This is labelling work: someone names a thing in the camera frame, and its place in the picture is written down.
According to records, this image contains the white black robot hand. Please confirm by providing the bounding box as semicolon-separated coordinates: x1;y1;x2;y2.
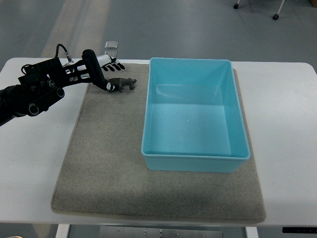
97;55;125;92

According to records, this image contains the brown toy hippo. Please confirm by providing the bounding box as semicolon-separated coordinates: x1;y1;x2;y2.
106;78;137;93

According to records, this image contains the lower clear floor plate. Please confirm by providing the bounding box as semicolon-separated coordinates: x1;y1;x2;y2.
105;50;117;58

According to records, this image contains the blue plastic box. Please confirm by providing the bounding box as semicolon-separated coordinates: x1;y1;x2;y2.
141;58;251;173

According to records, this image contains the upper clear floor plate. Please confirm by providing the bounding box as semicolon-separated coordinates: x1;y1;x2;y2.
105;41;118;49

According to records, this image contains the grey felt mat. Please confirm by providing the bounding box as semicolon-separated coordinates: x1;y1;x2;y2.
51;64;266;224

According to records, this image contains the metal table base plate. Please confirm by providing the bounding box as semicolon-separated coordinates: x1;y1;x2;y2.
99;226;223;238

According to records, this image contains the black table control panel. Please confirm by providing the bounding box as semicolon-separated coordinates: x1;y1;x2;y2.
282;227;317;234

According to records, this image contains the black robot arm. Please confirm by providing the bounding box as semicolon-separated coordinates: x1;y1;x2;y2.
0;49;107;125

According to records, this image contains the clear floor plate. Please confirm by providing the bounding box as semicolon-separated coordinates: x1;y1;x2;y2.
105;41;118;49
105;50;117;58

